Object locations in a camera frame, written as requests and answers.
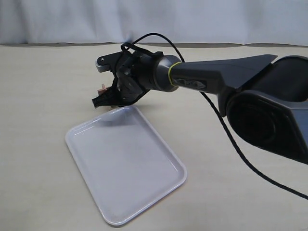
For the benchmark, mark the wooden block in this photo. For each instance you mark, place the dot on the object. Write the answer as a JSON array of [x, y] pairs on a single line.
[[102, 90]]

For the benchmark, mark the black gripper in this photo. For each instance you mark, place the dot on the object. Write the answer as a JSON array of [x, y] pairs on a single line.
[[135, 79]]

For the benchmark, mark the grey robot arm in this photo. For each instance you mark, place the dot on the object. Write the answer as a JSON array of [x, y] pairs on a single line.
[[263, 97]]

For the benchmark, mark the white backdrop curtain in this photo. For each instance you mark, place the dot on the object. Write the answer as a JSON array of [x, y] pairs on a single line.
[[182, 21]]

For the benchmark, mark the white plastic tray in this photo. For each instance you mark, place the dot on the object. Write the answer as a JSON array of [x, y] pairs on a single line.
[[126, 165]]

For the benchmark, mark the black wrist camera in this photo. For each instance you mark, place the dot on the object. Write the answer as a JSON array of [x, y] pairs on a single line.
[[107, 62]]

